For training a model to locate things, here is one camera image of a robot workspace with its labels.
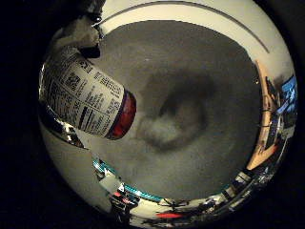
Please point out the clear bottle with blue cap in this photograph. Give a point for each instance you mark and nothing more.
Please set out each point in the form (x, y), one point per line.
(85, 98)

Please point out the teal and silver rack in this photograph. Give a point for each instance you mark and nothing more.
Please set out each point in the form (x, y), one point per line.
(139, 192)

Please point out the red chair seat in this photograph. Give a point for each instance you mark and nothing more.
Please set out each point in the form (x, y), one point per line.
(170, 215)

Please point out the wooden desk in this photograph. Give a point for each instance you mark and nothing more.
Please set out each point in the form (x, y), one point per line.
(265, 127)

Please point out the blue lit monitor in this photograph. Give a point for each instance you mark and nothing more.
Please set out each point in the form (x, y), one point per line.
(289, 92)

